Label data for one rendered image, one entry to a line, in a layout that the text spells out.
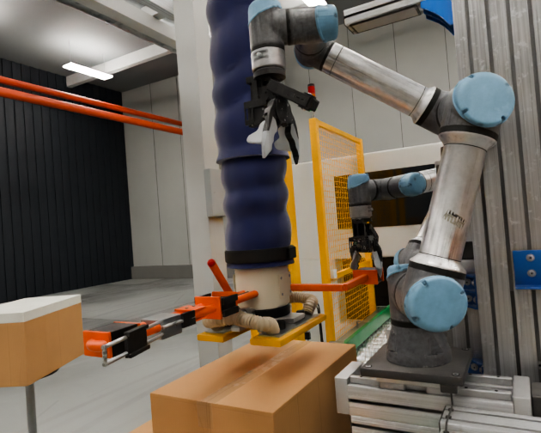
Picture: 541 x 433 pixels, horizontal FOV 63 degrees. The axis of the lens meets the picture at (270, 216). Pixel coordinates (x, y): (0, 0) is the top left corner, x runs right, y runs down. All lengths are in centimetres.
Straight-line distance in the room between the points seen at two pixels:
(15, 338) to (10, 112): 1100
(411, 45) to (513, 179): 1011
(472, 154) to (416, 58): 1017
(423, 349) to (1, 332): 232
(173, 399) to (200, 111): 198
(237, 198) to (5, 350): 189
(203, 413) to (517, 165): 100
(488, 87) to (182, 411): 107
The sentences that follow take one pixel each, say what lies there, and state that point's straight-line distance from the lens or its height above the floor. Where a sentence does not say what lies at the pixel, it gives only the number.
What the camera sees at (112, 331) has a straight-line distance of 94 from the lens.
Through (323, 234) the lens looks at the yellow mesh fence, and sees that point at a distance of 303.
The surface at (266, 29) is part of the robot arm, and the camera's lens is 102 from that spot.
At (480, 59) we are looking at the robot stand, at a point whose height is 176.
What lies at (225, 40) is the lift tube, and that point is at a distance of 144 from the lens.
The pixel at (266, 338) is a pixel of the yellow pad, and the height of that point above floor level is 107.
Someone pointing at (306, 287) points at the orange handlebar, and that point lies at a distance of 140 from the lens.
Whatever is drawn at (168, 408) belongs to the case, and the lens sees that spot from 134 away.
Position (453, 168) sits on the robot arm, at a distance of 98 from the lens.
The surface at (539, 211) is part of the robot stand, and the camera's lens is 123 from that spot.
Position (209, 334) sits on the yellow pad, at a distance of 139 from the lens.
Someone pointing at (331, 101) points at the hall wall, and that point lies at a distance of 1152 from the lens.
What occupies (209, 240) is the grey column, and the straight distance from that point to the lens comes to 280.
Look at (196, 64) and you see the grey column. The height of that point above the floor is 244.
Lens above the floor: 138
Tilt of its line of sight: 1 degrees up
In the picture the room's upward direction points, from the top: 4 degrees counter-clockwise
